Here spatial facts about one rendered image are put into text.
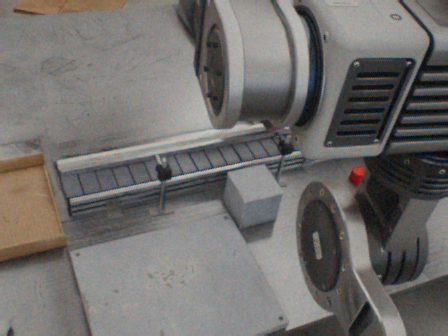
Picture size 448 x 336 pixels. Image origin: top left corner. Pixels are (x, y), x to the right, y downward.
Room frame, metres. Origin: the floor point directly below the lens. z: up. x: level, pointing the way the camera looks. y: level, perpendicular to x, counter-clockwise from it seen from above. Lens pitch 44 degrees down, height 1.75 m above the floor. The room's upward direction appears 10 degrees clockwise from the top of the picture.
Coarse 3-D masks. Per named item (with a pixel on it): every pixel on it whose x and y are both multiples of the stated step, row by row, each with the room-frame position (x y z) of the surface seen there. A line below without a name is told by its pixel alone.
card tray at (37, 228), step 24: (0, 168) 0.83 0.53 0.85; (24, 168) 0.85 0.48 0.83; (0, 192) 0.77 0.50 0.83; (24, 192) 0.78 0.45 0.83; (48, 192) 0.79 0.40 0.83; (0, 216) 0.70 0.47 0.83; (24, 216) 0.71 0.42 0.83; (48, 216) 0.72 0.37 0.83; (0, 240) 0.64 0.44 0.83; (24, 240) 0.65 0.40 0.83; (48, 240) 0.64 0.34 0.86
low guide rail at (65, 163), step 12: (216, 132) 1.01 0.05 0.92; (228, 132) 1.02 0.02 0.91; (240, 132) 1.04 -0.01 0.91; (252, 132) 1.05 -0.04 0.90; (156, 144) 0.93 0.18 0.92; (168, 144) 0.94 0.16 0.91; (180, 144) 0.95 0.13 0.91; (84, 156) 0.85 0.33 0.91; (96, 156) 0.85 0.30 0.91; (108, 156) 0.86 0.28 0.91; (120, 156) 0.88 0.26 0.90; (60, 168) 0.81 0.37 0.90
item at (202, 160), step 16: (240, 144) 1.02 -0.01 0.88; (256, 144) 1.03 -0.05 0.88; (272, 144) 1.05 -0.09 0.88; (176, 160) 0.92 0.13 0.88; (192, 160) 0.93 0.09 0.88; (208, 160) 0.95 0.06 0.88; (224, 160) 0.95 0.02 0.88; (240, 160) 0.96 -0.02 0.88; (80, 176) 0.82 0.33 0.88; (96, 176) 0.83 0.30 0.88; (112, 176) 0.83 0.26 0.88; (128, 176) 0.84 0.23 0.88; (144, 176) 0.85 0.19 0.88; (176, 176) 0.87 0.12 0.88; (80, 192) 0.77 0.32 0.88; (96, 192) 0.78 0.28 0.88
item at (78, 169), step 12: (264, 132) 0.99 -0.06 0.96; (288, 132) 1.02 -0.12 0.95; (192, 144) 0.90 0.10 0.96; (204, 144) 0.90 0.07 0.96; (216, 144) 0.92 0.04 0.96; (228, 144) 0.93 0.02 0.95; (132, 156) 0.82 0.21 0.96; (144, 156) 0.83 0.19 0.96; (72, 168) 0.76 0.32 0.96; (84, 168) 0.76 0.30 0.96; (96, 168) 0.78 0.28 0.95
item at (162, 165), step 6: (156, 156) 0.84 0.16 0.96; (162, 162) 0.80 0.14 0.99; (156, 168) 0.80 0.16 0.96; (162, 168) 0.79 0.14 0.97; (168, 168) 0.80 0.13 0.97; (156, 174) 0.79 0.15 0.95; (162, 174) 0.79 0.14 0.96; (168, 174) 0.79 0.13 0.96; (162, 180) 0.78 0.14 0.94; (162, 186) 0.79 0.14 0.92; (162, 192) 0.79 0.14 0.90; (162, 198) 0.79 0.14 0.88; (162, 204) 0.79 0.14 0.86
